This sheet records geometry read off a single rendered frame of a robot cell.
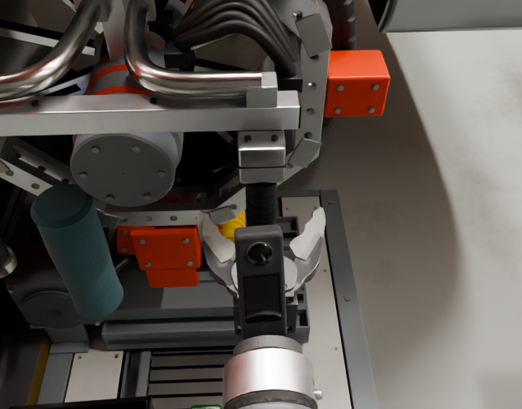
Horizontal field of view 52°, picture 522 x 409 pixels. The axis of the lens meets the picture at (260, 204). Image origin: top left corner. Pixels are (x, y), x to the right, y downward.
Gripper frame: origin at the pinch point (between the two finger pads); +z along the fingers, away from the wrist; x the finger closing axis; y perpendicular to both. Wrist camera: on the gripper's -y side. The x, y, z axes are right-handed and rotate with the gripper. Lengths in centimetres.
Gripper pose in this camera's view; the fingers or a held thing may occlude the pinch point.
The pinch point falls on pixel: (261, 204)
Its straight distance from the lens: 65.9
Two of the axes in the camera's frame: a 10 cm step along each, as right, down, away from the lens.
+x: 10.0, -0.3, 0.3
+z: -0.4, -7.3, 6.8
